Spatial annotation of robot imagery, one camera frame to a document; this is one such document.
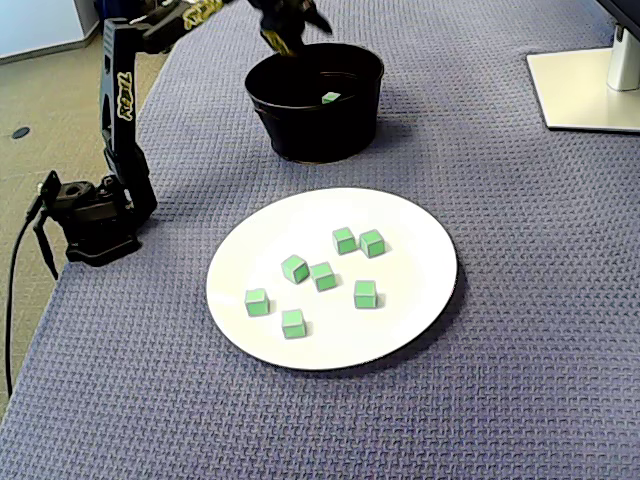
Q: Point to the white monitor stand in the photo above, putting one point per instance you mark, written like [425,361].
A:
[575,90]

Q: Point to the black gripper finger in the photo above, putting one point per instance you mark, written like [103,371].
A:
[319,22]
[279,42]

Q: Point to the blue textured table mat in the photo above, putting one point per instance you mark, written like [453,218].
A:
[500,350]

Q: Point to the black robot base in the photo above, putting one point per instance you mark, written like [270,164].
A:
[95,230]

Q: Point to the blue background object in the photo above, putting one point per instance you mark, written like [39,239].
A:
[100,7]

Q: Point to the small green cube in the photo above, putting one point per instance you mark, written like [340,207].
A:
[330,97]
[372,245]
[323,278]
[256,303]
[365,295]
[293,325]
[295,270]
[344,242]

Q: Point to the black monitor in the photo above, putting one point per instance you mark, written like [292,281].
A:
[627,7]

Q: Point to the white round plate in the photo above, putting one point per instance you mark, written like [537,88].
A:
[400,280]

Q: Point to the black metal bucket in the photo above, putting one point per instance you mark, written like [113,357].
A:
[320,135]

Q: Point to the dark round floor outlet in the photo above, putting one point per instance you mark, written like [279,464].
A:
[21,133]

